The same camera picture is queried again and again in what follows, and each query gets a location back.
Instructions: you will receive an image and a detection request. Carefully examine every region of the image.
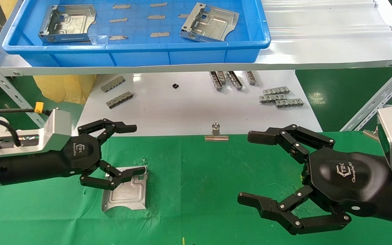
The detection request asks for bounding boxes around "black camera cable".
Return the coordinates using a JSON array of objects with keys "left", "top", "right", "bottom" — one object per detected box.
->
[
  {"left": 0, "top": 108, "right": 52, "bottom": 115},
  {"left": 0, "top": 119, "right": 23, "bottom": 151}
]

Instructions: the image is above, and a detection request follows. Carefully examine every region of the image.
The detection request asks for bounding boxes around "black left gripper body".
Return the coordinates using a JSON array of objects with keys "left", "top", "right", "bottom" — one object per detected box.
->
[{"left": 0, "top": 134, "right": 102, "bottom": 186}]

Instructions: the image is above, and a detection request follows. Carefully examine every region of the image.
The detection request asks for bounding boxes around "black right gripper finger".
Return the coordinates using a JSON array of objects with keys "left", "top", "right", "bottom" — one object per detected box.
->
[
  {"left": 247, "top": 124, "right": 336, "bottom": 164},
  {"left": 238, "top": 185, "right": 352, "bottom": 235}
]

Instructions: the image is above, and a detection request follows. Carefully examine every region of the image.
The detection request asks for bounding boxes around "silver binder clip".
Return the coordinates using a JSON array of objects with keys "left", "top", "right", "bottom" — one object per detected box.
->
[
  {"left": 205, "top": 123, "right": 229, "bottom": 142},
  {"left": 363, "top": 127, "right": 380, "bottom": 141}
]

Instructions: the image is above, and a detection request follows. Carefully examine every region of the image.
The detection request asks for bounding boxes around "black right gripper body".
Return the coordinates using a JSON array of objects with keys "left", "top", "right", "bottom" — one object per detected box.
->
[{"left": 306, "top": 147, "right": 392, "bottom": 226}]

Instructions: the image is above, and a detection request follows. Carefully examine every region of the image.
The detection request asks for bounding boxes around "perforated grey angle brace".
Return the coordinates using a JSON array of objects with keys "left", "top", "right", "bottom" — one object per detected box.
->
[
  {"left": 0, "top": 51, "right": 58, "bottom": 137},
  {"left": 340, "top": 56, "right": 392, "bottom": 132}
]

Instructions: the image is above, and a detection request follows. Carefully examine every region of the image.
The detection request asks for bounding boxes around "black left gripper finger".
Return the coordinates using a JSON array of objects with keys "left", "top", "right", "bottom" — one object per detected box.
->
[
  {"left": 80, "top": 160, "right": 146, "bottom": 190},
  {"left": 78, "top": 118, "right": 137, "bottom": 145}
]

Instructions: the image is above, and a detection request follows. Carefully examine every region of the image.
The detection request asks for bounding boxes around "white metal shelf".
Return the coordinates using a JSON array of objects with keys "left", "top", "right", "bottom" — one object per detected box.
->
[{"left": 0, "top": 0, "right": 392, "bottom": 76}]

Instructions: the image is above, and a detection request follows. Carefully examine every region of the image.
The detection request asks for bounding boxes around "stamped metal bracket part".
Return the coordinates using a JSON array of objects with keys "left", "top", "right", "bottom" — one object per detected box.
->
[
  {"left": 181, "top": 3, "right": 240, "bottom": 42},
  {"left": 101, "top": 166, "right": 148, "bottom": 212},
  {"left": 38, "top": 4, "right": 97, "bottom": 43}
]

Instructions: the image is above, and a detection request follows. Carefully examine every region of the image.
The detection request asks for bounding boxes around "green cloth mat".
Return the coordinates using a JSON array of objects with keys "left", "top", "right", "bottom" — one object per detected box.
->
[{"left": 0, "top": 131, "right": 392, "bottom": 245}]

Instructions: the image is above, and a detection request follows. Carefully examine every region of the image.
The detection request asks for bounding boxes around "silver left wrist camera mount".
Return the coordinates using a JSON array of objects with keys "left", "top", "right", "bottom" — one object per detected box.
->
[{"left": 0, "top": 109, "right": 72, "bottom": 161}]

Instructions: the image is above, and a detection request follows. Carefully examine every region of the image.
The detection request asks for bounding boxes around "blue plastic tray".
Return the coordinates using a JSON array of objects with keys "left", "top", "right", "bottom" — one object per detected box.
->
[{"left": 2, "top": 0, "right": 271, "bottom": 67}]

